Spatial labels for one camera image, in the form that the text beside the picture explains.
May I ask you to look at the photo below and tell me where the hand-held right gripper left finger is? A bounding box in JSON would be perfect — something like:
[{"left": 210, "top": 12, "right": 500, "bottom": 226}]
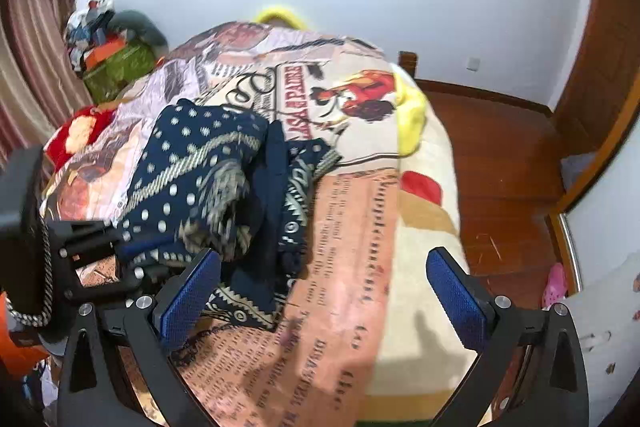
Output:
[{"left": 57, "top": 248, "right": 222, "bottom": 427}]

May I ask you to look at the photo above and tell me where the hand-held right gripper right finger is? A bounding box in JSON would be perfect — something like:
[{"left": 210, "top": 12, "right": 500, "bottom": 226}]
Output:
[{"left": 426, "top": 247, "right": 591, "bottom": 427}]

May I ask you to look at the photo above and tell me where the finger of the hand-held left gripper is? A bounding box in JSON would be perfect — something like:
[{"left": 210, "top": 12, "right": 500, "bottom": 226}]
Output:
[
  {"left": 50, "top": 219, "right": 173, "bottom": 260},
  {"left": 75, "top": 264, "right": 171, "bottom": 304}
]

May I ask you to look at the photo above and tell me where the navy patterned sweater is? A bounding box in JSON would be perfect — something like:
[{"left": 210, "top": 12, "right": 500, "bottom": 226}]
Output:
[{"left": 115, "top": 99, "right": 343, "bottom": 333}]

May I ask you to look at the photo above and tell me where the cream fleece blanket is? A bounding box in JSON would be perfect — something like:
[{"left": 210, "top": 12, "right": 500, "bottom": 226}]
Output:
[{"left": 360, "top": 62, "right": 471, "bottom": 423}]

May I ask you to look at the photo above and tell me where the pink slipper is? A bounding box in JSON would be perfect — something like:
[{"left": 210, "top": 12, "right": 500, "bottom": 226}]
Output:
[{"left": 541, "top": 263, "right": 569, "bottom": 310}]

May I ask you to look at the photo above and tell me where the red plush blanket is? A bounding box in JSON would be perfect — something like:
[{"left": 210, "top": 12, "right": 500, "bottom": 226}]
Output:
[{"left": 44, "top": 106, "right": 121, "bottom": 170}]

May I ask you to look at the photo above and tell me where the printed quilt cover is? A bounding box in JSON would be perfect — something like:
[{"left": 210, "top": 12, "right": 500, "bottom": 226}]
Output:
[{"left": 40, "top": 21, "right": 406, "bottom": 427}]

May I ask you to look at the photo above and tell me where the white wheeled furniture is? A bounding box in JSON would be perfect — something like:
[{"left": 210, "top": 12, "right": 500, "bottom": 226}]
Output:
[{"left": 542, "top": 252, "right": 640, "bottom": 427}]

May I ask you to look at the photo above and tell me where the green box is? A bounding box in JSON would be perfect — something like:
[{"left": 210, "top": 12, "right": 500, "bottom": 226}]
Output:
[{"left": 82, "top": 44, "right": 158, "bottom": 102}]

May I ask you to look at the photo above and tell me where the yellow cloth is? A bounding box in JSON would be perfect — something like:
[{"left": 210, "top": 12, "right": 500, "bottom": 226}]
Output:
[{"left": 252, "top": 5, "right": 428, "bottom": 158}]

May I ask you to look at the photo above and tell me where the striped curtain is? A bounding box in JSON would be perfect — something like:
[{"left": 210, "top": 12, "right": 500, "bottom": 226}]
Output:
[{"left": 0, "top": 0, "right": 96, "bottom": 168}]

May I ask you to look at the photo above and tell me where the pile of assorted items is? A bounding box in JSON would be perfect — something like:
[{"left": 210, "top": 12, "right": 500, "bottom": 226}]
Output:
[{"left": 65, "top": 0, "right": 126, "bottom": 72}]

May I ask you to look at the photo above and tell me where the grey bag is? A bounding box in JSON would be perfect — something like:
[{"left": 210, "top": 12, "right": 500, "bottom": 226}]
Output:
[{"left": 107, "top": 10, "right": 168, "bottom": 58}]

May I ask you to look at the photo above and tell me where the wooden door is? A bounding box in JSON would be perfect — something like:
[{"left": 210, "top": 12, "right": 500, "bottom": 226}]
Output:
[{"left": 550, "top": 0, "right": 640, "bottom": 158}]

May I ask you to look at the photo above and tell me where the black white braided cord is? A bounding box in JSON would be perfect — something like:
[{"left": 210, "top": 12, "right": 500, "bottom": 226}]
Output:
[{"left": 10, "top": 207, "right": 57, "bottom": 329}]

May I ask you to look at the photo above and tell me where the wooden door frame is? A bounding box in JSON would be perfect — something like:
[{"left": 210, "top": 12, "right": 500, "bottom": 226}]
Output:
[{"left": 547, "top": 77, "right": 640, "bottom": 293}]

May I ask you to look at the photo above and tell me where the wooden bed post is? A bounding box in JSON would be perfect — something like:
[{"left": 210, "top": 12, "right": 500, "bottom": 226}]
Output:
[{"left": 398, "top": 51, "right": 418, "bottom": 80}]

